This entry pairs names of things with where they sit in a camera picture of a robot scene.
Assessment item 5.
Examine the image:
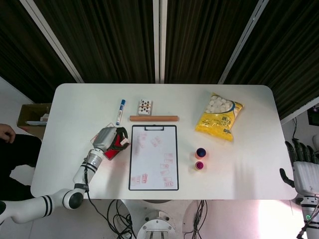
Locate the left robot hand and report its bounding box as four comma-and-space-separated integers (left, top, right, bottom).
91, 126, 130, 152

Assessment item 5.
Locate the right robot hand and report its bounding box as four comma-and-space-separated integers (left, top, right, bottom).
279, 139, 319, 197

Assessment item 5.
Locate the white grey robot base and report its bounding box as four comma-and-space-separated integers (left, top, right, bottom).
122, 199, 200, 239

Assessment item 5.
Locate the red ink pad clear lid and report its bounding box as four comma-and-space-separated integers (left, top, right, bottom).
90, 122, 130, 160

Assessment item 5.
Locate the black clipboard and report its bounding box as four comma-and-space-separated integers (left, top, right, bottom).
128, 125, 179, 192

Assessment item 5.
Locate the blue white marker pen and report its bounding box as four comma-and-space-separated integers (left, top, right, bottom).
115, 99, 127, 126

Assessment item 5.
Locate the playing card deck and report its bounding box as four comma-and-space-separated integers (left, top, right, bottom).
136, 99, 153, 116

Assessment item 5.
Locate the wooden rolling pin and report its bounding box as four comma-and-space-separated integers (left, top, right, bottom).
129, 115, 179, 122

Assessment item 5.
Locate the white paper with red stamps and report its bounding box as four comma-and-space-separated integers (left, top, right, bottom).
130, 126, 178, 190

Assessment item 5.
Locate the cardboard box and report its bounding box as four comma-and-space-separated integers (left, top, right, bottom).
16, 103, 52, 140

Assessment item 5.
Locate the person in black clothes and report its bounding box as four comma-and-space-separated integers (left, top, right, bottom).
0, 123, 43, 203

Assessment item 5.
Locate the dark pleated curtain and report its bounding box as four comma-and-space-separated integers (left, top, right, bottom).
0, 0, 319, 120

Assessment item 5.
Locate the yellow marshmallow bag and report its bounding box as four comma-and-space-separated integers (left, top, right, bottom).
194, 92, 245, 142

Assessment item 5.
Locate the black floor cable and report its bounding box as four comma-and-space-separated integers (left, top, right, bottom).
86, 191, 138, 239
185, 199, 208, 239

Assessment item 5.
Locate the white frame post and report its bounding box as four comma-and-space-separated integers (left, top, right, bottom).
218, 0, 270, 85
19, 0, 84, 83
153, 0, 167, 84

